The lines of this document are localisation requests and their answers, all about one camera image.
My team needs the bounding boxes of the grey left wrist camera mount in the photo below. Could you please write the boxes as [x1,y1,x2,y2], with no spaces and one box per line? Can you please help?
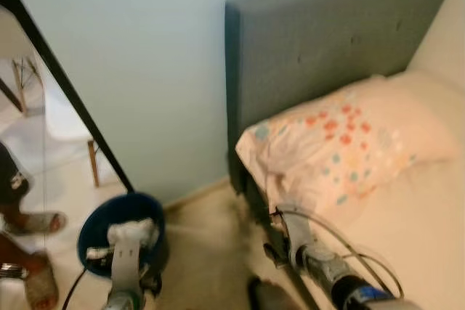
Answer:
[110,241,142,296]

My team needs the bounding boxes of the cream sheeted mattress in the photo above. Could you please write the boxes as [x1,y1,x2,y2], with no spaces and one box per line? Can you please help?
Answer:
[291,0,465,310]

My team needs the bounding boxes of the person foot in sandal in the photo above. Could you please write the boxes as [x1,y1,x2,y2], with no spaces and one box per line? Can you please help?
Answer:
[0,252,60,310]
[0,212,68,237]

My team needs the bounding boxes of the blue waste bin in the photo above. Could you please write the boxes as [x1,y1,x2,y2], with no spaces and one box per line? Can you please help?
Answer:
[76,192,169,280]

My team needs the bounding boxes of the white tissue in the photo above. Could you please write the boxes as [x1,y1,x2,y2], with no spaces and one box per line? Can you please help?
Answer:
[108,217,159,249]

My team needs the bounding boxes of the teal upholstered bed frame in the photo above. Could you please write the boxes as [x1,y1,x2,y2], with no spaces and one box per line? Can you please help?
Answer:
[224,0,465,310]

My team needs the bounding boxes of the black metal frame bar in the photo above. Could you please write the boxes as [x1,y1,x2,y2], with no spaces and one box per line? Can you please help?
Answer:
[0,0,135,193]

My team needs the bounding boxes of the white chair wooden legs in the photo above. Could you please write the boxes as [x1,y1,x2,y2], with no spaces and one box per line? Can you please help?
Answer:
[0,5,102,187]

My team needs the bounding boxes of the pink dotted pillow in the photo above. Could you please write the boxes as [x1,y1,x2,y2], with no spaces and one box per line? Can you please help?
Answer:
[234,74,455,213]

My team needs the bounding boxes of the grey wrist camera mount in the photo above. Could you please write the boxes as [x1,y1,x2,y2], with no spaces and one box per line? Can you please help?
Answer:
[110,241,142,296]
[280,205,313,260]

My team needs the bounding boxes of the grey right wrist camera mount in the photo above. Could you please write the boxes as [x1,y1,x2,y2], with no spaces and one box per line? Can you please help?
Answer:
[280,205,313,260]

